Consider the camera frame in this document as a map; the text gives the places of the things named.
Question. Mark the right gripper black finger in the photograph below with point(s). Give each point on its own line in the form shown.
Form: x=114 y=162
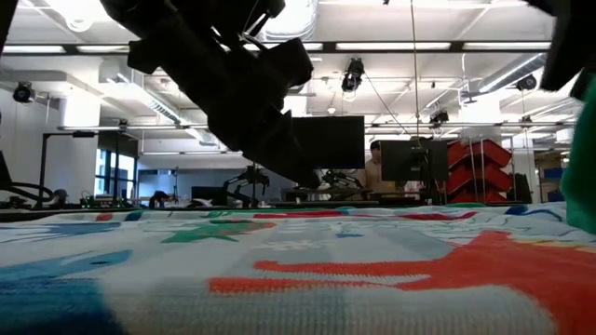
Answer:
x=583 y=84

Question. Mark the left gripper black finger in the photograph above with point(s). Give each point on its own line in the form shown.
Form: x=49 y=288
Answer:
x=284 y=158

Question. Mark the colourful printed beach towel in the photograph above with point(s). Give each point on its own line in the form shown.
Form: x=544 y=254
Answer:
x=298 y=279

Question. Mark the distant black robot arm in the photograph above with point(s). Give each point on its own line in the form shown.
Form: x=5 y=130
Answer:
x=340 y=178
x=251 y=177

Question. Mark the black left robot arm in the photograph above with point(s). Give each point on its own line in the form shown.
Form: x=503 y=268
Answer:
x=186 y=18

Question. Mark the large black monitor screen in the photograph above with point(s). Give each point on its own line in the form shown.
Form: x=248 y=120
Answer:
x=335 y=142

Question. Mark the small black desk monitor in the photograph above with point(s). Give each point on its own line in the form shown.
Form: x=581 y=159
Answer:
x=205 y=193

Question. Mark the person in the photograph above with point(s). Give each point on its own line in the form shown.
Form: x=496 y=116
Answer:
x=375 y=174

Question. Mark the smaller black monitor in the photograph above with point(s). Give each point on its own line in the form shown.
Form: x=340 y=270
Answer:
x=400 y=160

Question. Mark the black cabinet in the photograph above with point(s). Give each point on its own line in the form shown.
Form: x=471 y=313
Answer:
x=519 y=188

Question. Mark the bright office window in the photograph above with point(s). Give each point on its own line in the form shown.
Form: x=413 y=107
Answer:
x=125 y=172

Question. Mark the dark rounded object on desk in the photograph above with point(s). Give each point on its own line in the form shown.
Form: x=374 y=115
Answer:
x=159 y=199

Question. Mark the stack of red bins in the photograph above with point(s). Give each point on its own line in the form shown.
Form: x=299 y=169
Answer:
x=489 y=179

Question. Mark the thin hanging ceiling rod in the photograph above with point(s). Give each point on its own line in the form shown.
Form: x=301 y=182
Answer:
x=414 y=70

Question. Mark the long ceiling light strip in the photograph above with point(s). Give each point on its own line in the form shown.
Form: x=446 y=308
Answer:
x=396 y=46

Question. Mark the person wearing cap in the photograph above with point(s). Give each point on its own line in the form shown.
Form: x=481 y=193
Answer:
x=59 y=193

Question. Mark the black angled panel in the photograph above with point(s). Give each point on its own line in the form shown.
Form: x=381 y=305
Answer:
x=4 y=172

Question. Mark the black ceiling camera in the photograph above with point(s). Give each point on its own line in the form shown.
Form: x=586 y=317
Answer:
x=439 y=116
x=354 y=74
x=526 y=83
x=23 y=92

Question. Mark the slanted silver air duct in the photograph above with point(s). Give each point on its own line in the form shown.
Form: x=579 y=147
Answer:
x=512 y=72

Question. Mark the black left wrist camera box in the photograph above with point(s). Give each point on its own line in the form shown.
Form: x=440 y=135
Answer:
x=288 y=62

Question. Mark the round silver air duct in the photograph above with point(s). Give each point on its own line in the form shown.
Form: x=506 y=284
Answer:
x=298 y=18

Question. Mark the black metal stand frame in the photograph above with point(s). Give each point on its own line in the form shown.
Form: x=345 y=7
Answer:
x=43 y=163

